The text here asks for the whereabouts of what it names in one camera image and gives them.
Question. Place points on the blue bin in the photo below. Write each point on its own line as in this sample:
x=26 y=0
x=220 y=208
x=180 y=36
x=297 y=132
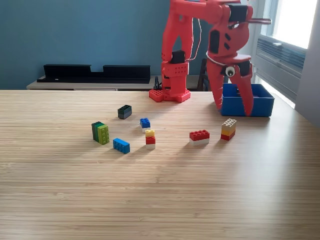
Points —
x=260 y=107

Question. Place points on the dark wooden chair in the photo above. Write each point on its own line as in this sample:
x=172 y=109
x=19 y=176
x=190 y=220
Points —
x=203 y=75

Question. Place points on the red and white brick stack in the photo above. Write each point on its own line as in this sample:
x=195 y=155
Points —
x=199 y=136

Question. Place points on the bright window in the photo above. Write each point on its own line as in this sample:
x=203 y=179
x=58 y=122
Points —
x=295 y=20

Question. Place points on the blue and white brick stack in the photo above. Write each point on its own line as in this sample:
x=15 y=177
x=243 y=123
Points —
x=145 y=123

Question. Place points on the dark green grey brick stack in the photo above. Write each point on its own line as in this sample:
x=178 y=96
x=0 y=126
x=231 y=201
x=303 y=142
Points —
x=124 y=112

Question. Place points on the wooden sideboard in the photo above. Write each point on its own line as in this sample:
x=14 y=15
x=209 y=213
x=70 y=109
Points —
x=75 y=86

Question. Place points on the black shelf tray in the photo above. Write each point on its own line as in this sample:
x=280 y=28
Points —
x=75 y=75

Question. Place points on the grey wall heater unit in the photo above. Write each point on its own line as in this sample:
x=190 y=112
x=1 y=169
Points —
x=280 y=65

